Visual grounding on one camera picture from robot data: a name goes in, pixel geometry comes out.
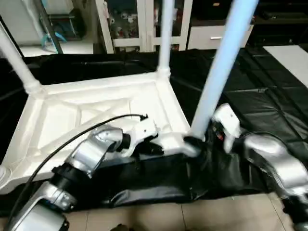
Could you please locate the white plastic table top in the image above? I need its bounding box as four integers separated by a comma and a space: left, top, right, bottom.
0, 72, 202, 194

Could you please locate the black table mat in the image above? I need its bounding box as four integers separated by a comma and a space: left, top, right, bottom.
0, 44, 308, 217

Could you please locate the white drawer unit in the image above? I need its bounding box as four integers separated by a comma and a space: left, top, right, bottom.
187, 23, 255, 51

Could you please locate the white glass door cabinet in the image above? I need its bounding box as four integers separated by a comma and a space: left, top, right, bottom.
94, 0, 194, 53

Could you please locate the turquoise plastic stand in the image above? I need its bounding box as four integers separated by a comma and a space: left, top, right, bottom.
40, 30, 69, 47

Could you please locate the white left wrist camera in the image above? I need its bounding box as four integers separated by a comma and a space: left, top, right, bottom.
121, 118, 159, 157

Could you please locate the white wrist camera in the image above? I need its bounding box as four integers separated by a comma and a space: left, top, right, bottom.
212, 103, 241, 153
121, 118, 159, 157

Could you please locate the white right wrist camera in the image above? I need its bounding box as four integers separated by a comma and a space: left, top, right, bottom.
212, 103, 241, 153

